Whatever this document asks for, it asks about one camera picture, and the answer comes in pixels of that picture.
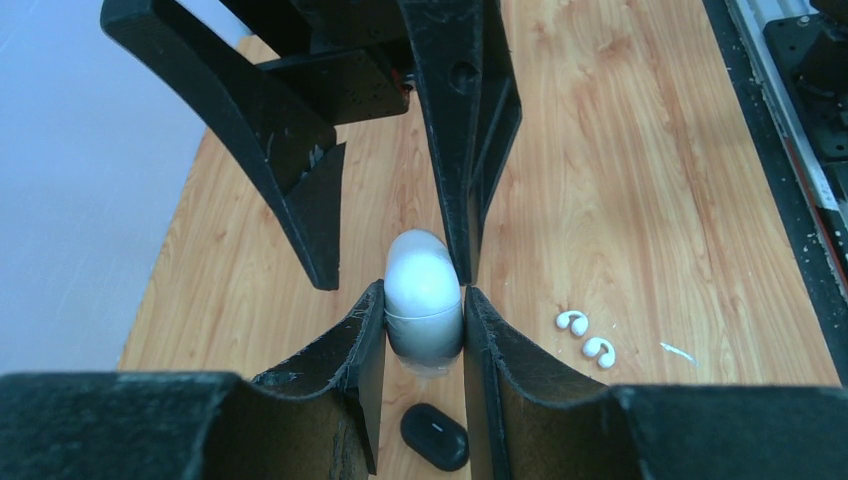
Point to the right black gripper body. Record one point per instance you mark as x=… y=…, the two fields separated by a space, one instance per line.
x=347 y=60

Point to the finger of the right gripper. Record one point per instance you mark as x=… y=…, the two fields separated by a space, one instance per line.
x=472 y=110
x=288 y=152

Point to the black earbud charging case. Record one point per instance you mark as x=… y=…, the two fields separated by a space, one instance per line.
x=436 y=437

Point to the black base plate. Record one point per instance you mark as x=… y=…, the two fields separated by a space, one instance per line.
x=813 y=213

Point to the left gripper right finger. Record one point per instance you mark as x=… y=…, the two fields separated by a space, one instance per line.
x=531 y=416

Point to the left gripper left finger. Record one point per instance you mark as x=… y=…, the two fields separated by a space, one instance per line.
x=315 y=415

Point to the white earbud charging case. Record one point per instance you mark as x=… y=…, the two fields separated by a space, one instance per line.
x=423 y=310

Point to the white scrap on table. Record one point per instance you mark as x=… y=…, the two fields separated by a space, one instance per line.
x=679 y=352

